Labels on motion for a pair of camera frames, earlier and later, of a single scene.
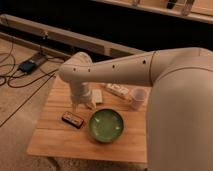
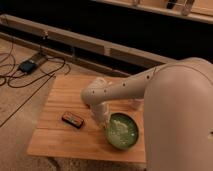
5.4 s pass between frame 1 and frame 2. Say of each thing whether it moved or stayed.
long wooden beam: stayed
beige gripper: moved
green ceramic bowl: moved
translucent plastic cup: stayed
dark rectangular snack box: stayed
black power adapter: stayed
